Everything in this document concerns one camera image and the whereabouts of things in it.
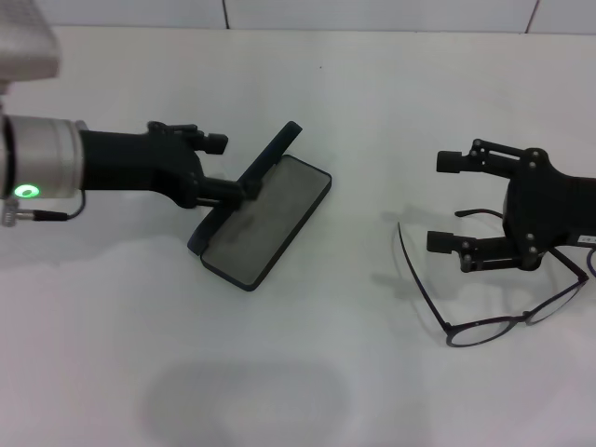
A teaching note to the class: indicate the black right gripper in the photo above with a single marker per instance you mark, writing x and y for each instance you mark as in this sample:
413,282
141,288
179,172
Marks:
549,209

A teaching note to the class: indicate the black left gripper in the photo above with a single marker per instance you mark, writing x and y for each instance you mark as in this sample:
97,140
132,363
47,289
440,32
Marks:
139,163

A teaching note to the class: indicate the black glasses case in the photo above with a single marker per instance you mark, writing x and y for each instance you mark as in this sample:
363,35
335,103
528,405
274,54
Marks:
279,205

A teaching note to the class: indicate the black thin-framed glasses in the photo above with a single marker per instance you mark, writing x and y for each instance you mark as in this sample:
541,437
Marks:
446,328

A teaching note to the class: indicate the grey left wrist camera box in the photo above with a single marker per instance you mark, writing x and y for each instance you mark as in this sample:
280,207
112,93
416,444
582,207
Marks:
25,42

